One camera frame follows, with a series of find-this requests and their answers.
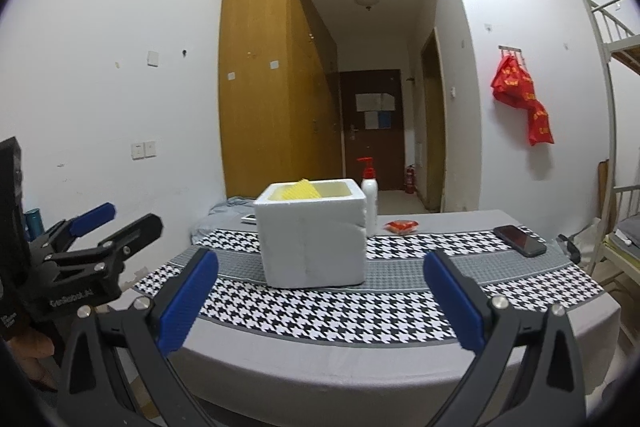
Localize dark brown entrance door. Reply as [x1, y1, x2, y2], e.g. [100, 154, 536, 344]
[340, 68, 405, 192]

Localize white foam box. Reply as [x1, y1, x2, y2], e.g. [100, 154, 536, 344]
[252, 178, 368, 290]

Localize houndstooth bed sheet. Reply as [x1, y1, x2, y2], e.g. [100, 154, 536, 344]
[132, 209, 623, 408]

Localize wooden side door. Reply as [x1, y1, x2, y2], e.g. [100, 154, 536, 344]
[420, 27, 447, 212]

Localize red plastic bag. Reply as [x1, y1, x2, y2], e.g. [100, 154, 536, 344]
[527, 99, 554, 146]
[491, 55, 536, 108]

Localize wooden wardrobe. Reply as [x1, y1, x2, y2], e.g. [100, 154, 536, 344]
[218, 0, 343, 200]

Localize black smartphone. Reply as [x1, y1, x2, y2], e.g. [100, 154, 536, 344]
[493, 224, 548, 258]

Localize person's left hand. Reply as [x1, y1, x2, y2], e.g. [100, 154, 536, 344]
[10, 334, 56, 388]

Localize metal bunk bed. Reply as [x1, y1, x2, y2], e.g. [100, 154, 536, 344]
[579, 0, 640, 358]

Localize waste bin with bag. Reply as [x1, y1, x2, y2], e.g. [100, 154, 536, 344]
[556, 217, 608, 265]

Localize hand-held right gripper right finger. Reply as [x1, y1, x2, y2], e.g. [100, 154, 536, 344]
[423, 248, 586, 427]

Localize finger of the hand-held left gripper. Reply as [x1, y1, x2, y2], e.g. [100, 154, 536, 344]
[30, 203, 117, 258]
[42, 213, 164, 273]

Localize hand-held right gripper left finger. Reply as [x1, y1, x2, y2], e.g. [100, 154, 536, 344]
[57, 248, 219, 427]

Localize red snack packet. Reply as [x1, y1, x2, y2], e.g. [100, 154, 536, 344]
[384, 218, 418, 235]

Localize grey folded blanket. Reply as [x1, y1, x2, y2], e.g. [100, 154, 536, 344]
[616, 214, 640, 253]

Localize white red pump bottle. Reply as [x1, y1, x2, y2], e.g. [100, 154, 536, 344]
[356, 157, 379, 238]

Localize wooden boards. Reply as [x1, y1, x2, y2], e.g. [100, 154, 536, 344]
[596, 161, 612, 228]

